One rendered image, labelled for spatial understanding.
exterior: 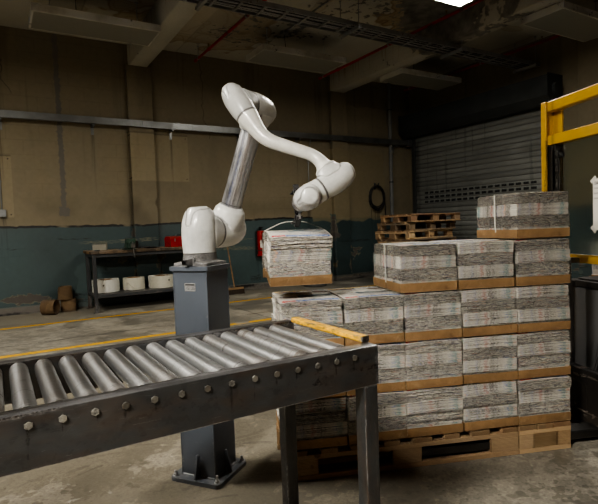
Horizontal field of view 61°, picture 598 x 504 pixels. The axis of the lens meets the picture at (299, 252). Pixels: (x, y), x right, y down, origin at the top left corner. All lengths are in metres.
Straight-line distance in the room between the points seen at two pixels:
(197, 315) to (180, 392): 1.10
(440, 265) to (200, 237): 1.13
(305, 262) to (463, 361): 0.91
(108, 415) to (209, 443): 1.29
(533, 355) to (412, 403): 0.66
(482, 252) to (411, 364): 0.63
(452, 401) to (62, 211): 7.02
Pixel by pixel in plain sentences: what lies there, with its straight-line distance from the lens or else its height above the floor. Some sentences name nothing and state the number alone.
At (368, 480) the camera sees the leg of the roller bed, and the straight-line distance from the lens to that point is 1.68.
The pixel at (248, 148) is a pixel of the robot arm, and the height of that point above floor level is 1.54.
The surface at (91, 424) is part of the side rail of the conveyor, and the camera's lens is 1.25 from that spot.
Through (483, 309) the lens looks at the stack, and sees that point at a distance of 2.60.
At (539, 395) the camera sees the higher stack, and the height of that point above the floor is 0.28.
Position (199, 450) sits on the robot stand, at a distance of 2.54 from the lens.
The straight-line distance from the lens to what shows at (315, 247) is 2.25.
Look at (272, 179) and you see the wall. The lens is 9.73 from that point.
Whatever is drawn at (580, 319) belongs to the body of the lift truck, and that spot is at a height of 0.55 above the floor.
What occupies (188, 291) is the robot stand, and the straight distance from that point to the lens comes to 2.36.
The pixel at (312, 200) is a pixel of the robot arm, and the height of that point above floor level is 1.27.
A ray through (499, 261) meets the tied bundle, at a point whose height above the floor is 0.96.
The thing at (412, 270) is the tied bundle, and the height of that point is 0.94.
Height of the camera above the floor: 1.17
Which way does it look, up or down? 3 degrees down
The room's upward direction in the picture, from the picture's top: 2 degrees counter-clockwise
